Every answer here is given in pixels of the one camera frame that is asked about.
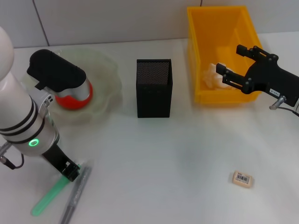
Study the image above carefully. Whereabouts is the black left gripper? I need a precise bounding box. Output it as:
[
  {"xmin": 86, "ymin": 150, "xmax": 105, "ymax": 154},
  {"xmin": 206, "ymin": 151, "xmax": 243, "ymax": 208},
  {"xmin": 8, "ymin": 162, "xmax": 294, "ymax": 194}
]
[{"xmin": 41, "ymin": 144, "xmax": 82, "ymax": 182}]

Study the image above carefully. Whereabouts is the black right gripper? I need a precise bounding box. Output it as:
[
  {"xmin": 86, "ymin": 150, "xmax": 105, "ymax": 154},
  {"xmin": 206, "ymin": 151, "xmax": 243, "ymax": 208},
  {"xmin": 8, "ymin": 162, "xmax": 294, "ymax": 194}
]
[{"xmin": 215, "ymin": 44, "xmax": 299, "ymax": 107}]

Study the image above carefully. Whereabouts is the white paper ball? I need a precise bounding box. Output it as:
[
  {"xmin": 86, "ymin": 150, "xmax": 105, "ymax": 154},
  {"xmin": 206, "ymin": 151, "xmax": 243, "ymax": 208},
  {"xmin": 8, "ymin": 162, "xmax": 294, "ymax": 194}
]
[{"xmin": 202, "ymin": 62, "xmax": 239, "ymax": 91}]

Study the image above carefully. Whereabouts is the green pen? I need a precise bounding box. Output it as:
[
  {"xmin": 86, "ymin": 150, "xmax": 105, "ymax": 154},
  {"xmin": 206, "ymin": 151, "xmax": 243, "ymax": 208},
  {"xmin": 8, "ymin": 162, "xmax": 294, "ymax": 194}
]
[{"xmin": 30, "ymin": 162, "xmax": 83, "ymax": 217}]

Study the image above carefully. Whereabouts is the orange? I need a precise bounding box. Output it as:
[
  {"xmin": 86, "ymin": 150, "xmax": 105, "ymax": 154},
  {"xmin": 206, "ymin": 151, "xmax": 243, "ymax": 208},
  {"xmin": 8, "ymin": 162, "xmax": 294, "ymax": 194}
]
[{"xmin": 55, "ymin": 83, "xmax": 94, "ymax": 111}]

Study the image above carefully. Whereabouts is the grey pen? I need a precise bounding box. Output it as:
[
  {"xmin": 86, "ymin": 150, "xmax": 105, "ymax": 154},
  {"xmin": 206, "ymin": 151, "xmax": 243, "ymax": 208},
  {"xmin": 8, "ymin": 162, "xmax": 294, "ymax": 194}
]
[{"xmin": 59, "ymin": 160, "xmax": 94, "ymax": 224}]

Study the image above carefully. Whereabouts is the black mesh pen holder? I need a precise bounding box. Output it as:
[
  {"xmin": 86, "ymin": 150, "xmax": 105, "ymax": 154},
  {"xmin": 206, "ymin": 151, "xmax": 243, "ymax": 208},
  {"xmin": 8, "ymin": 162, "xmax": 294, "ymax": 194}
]
[{"xmin": 136, "ymin": 58, "xmax": 173, "ymax": 119}]

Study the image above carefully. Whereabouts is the pale green glass fruit plate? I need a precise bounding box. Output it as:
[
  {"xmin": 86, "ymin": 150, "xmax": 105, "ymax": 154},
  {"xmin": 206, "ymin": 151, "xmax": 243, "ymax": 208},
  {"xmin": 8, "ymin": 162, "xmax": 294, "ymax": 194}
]
[{"xmin": 22, "ymin": 48, "xmax": 123, "ymax": 125}]

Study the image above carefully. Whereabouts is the beige eraser with barcode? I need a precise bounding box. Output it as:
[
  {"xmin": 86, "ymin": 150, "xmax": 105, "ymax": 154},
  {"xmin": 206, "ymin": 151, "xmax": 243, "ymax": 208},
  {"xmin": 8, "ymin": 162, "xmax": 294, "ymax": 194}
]
[{"xmin": 232, "ymin": 170, "xmax": 254, "ymax": 189}]

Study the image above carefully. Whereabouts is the yellow plastic bin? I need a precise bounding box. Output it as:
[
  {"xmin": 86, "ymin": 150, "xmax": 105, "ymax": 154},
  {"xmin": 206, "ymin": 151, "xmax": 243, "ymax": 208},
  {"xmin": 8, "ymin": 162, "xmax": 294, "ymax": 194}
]
[{"xmin": 186, "ymin": 6, "xmax": 268, "ymax": 105}]

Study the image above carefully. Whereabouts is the left gripper cable with plugs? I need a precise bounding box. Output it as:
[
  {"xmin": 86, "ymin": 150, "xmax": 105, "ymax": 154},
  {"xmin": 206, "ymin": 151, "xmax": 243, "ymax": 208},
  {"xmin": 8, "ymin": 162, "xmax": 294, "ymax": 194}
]
[{"xmin": 0, "ymin": 141, "xmax": 25, "ymax": 169}]

